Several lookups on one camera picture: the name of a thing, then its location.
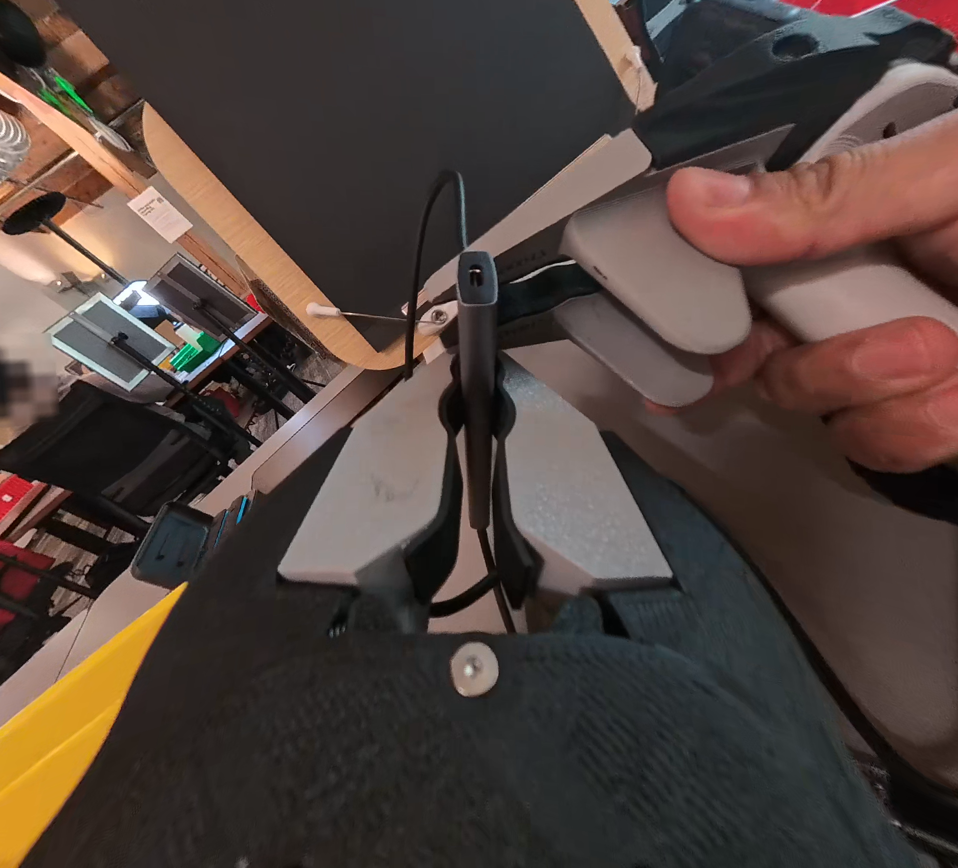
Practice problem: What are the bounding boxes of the person's right forearm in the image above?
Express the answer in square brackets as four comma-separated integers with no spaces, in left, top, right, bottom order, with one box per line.
[846,449,958,531]

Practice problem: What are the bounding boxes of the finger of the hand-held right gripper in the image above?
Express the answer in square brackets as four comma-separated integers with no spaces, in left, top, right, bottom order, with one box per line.
[491,132,663,279]
[432,247,603,355]

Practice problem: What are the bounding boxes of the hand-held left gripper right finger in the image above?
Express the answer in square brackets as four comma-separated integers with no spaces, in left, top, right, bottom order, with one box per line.
[494,356,675,608]

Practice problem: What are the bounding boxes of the grey usb hub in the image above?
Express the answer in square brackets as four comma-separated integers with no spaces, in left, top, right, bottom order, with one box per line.
[453,250,505,534]

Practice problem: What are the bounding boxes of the person's right hand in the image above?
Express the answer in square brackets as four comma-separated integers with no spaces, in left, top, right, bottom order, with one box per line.
[644,102,958,480]

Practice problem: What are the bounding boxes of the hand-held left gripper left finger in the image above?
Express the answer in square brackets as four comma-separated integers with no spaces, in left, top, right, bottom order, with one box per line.
[280,356,462,607]

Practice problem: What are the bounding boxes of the black board on stand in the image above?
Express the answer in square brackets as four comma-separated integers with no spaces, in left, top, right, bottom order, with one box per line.
[0,0,661,373]

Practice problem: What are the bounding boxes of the yellow plastic bin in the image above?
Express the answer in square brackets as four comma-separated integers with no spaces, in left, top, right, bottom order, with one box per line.
[0,584,190,868]

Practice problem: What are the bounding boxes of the black monitor screen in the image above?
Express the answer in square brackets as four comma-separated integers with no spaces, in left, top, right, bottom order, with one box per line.
[0,0,642,354]

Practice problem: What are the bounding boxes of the thick black cable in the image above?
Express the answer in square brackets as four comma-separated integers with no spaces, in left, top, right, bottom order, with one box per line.
[400,168,474,384]

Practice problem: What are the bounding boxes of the blue and black device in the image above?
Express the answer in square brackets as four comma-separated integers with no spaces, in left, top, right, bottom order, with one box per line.
[131,500,254,589]

